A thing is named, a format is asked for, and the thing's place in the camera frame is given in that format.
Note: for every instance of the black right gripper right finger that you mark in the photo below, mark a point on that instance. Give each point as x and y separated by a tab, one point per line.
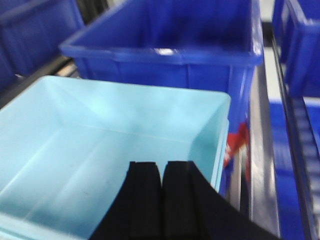
193	210

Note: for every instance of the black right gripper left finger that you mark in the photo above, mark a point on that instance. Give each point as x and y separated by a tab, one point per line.
136	211

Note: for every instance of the light blue plastic bin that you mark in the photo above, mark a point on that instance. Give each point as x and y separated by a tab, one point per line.
66	144

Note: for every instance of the dark blue bin near right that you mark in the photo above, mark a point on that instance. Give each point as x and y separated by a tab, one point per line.
291	225

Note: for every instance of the dark blue bin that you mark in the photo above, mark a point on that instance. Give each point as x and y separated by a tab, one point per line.
291	225
210	45
30	34
296	27

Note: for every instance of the white roller track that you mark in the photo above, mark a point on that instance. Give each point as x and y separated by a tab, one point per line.
304	154

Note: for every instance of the dark blue bin behind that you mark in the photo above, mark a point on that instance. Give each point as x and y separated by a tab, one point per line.
210	45

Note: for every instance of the dark blue bin far left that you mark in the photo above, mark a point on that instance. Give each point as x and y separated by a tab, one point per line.
30	34

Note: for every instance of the dark blue bin far right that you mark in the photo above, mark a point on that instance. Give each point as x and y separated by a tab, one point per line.
296	27

